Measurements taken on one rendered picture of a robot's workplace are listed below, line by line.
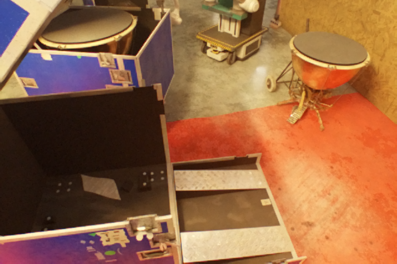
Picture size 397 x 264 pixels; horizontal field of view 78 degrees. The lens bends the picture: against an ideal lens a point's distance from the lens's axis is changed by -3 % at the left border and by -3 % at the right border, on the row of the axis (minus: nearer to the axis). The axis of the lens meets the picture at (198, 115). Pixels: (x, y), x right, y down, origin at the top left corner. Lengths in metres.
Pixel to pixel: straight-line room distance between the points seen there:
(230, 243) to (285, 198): 0.64
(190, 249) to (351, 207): 1.33
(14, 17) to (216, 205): 1.84
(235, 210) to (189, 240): 0.46
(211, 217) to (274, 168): 0.75
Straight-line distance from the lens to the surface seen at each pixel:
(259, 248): 1.95
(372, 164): 2.83
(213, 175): 2.13
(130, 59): 1.96
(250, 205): 2.13
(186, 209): 2.06
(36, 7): 0.51
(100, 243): 1.17
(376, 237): 2.38
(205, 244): 1.83
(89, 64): 2.14
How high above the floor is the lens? 1.85
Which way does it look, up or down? 42 degrees down
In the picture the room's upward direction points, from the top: straight up
